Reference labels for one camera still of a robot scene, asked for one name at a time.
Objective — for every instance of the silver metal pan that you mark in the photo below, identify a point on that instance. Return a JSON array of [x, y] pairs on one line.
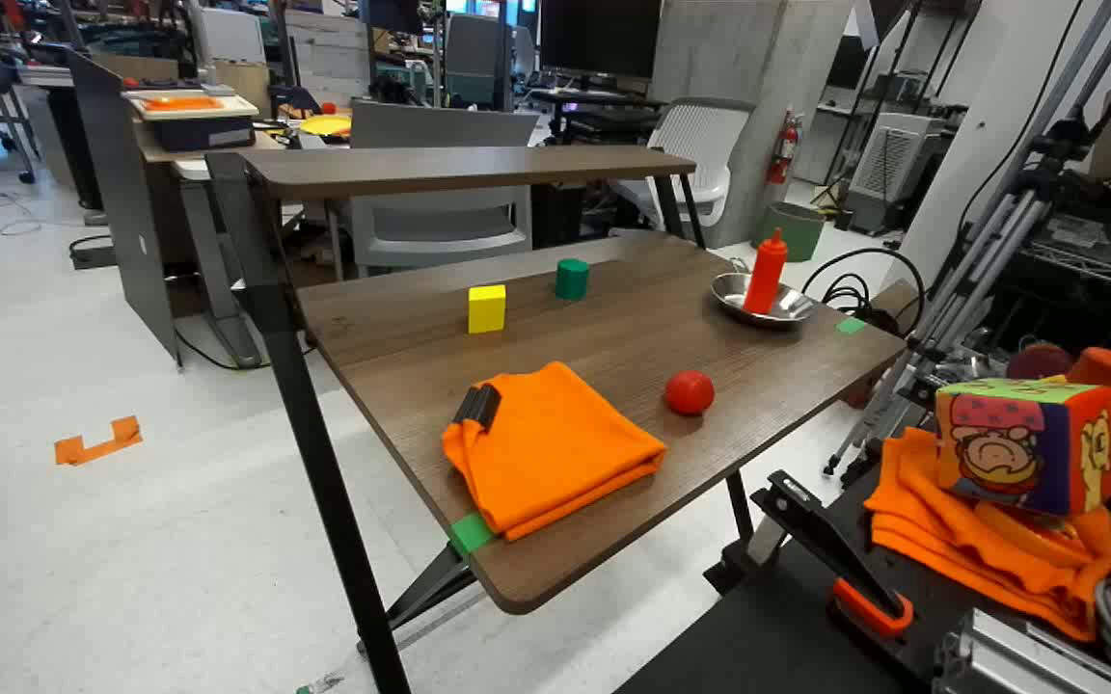
[[793, 310]]

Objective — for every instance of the green block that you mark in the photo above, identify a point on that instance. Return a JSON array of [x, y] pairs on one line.
[[574, 278]]

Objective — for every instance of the yellow block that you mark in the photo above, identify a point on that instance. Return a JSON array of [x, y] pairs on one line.
[[487, 310]]

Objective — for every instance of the folded orange cloth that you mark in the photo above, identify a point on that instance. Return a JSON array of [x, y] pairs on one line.
[[556, 450]]

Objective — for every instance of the red ball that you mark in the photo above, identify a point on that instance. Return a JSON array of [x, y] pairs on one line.
[[687, 391]]

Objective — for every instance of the grey chair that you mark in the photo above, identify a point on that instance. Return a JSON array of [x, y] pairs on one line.
[[442, 205]]

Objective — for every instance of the green tape at table corner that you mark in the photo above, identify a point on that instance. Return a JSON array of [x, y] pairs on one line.
[[467, 534]]

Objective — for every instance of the white chair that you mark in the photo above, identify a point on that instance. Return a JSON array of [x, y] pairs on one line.
[[699, 154]]

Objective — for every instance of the green bin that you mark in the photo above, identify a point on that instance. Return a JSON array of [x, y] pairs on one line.
[[793, 232]]

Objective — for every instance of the green tape strip on table edge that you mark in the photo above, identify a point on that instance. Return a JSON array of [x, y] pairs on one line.
[[852, 325]]

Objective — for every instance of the red fire extinguisher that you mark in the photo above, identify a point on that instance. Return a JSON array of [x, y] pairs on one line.
[[786, 148]]

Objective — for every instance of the black monitor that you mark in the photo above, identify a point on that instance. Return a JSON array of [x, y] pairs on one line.
[[599, 31]]

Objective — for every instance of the box with orange lid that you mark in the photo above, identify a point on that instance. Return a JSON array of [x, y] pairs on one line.
[[191, 117]]

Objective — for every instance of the dark grey desk panel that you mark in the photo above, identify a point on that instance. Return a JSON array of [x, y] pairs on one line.
[[125, 219]]

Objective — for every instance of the crumpled orange cloth pile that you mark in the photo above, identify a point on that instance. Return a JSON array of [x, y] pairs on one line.
[[966, 545]]

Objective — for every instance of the orange tape on floor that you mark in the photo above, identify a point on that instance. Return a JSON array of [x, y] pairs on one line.
[[96, 445]]

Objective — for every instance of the colourful plush cube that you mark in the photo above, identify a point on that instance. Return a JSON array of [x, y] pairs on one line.
[[1026, 445]]

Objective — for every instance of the black metal table frame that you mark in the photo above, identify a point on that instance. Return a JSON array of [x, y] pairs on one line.
[[326, 474]]

